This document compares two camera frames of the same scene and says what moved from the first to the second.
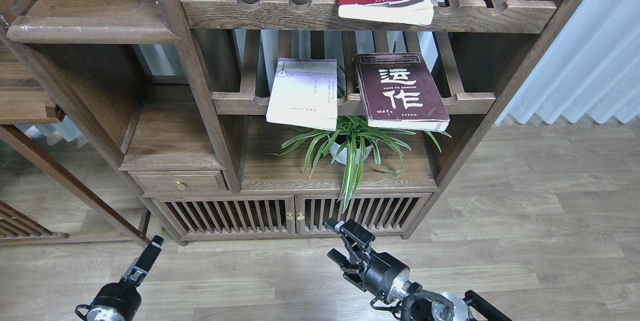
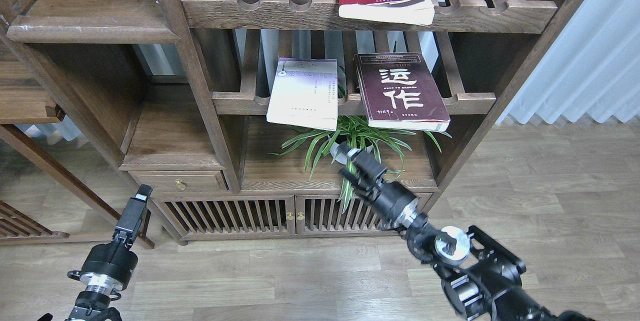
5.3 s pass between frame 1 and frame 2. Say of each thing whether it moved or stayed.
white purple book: stayed
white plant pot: stayed
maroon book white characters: stayed
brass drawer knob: stayed
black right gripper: moved
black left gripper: moved
